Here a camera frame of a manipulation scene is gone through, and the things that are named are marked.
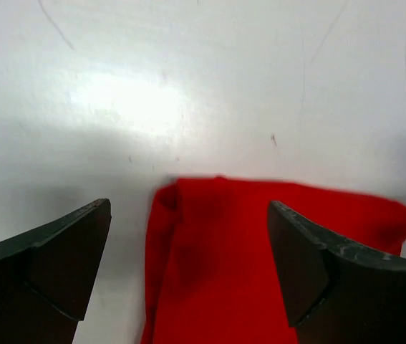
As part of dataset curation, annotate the red t-shirt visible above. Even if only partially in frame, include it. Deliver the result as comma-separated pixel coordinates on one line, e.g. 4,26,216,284
141,177,406,343

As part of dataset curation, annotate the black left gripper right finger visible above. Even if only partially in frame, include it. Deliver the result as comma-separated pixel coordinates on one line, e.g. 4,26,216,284
267,201,406,343

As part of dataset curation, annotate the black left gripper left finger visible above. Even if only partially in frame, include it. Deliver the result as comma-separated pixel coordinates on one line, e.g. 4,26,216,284
0,199,111,343

